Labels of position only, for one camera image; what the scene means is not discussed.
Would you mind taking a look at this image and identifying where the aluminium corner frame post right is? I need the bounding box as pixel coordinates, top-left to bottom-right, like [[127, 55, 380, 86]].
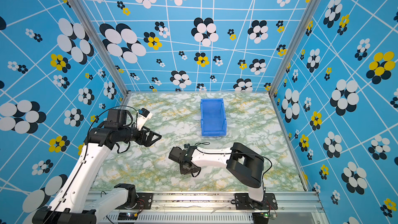
[[269, 0, 321, 98]]

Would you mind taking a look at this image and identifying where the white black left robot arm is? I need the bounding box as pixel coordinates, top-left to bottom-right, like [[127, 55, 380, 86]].
[[32, 106, 161, 224]]

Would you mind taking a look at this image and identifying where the aluminium corner frame post left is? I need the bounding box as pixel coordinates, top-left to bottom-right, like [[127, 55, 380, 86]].
[[68, 0, 129, 97]]

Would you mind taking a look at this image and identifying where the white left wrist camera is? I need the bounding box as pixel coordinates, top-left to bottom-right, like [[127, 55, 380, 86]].
[[136, 108, 153, 131]]

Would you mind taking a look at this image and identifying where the aluminium corner frame post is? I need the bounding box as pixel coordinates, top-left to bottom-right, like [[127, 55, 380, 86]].
[[269, 0, 321, 98], [68, 0, 129, 97]]

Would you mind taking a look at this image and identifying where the blue plastic bin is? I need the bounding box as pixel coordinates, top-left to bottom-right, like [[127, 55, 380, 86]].
[[201, 99, 227, 137]]

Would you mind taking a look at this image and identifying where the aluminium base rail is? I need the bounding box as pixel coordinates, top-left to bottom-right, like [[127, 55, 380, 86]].
[[100, 191, 329, 224]]

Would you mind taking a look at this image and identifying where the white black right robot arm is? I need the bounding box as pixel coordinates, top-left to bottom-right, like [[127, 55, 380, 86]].
[[169, 142, 273, 210]]

